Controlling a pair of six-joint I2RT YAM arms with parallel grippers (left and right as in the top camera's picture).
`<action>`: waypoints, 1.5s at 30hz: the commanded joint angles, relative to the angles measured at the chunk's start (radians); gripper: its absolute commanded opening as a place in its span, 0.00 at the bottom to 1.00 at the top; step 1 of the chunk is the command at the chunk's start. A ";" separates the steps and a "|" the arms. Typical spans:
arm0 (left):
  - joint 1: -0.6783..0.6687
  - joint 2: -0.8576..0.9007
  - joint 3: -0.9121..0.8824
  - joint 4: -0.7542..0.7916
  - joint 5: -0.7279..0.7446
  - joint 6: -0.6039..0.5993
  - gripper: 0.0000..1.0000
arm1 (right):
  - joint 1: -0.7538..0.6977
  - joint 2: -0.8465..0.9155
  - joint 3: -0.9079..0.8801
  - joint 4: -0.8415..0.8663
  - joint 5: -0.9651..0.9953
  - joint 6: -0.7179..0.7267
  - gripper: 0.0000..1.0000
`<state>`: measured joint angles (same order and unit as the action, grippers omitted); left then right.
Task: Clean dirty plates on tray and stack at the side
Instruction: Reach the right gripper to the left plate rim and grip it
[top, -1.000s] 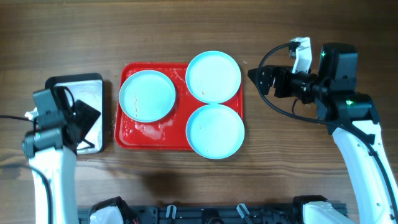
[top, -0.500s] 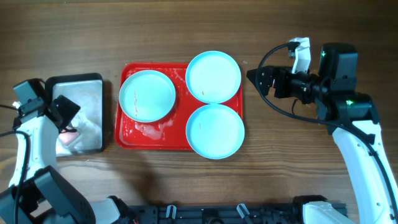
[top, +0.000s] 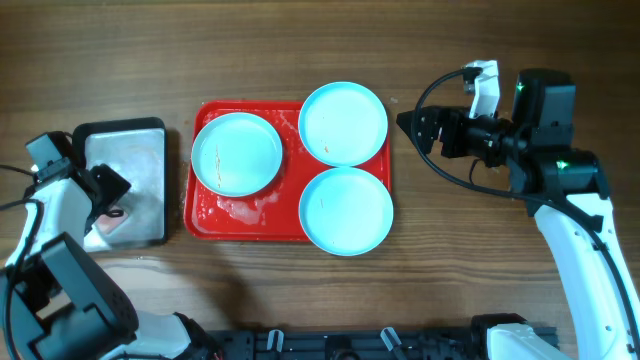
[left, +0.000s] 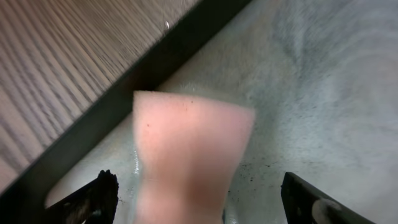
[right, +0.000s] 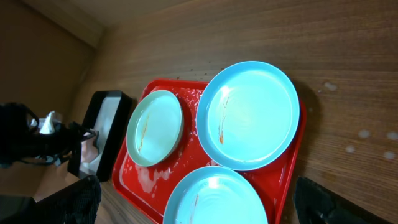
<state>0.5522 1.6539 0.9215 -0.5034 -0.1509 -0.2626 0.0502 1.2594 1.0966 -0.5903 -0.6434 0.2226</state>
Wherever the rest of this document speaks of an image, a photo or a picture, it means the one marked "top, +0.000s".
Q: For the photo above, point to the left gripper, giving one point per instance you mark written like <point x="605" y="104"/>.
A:
<point x="93" y="189"/>

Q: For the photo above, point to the red plastic tray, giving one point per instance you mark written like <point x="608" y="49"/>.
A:
<point x="270" y="215"/>

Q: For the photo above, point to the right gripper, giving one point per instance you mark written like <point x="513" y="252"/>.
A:
<point x="447" y="133"/>

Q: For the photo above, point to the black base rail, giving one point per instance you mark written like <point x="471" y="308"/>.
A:
<point x="430" y="343"/>

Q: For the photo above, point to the blue plate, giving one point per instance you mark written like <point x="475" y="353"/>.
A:
<point x="343" y="124"/>
<point x="346" y="211"/>

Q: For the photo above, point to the pale green plate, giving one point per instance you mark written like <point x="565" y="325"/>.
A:
<point x="237" y="154"/>

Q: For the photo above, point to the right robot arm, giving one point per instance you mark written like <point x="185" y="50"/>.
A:
<point x="564" y="189"/>

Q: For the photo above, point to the pink sponge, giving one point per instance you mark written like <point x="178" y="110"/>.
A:
<point x="106" y="225"/>

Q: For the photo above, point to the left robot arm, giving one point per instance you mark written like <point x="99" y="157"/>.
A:
<point x="58" y="303"/>

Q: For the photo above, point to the black tub of soapy water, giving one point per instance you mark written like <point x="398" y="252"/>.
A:
<point x="137" y="150"/>

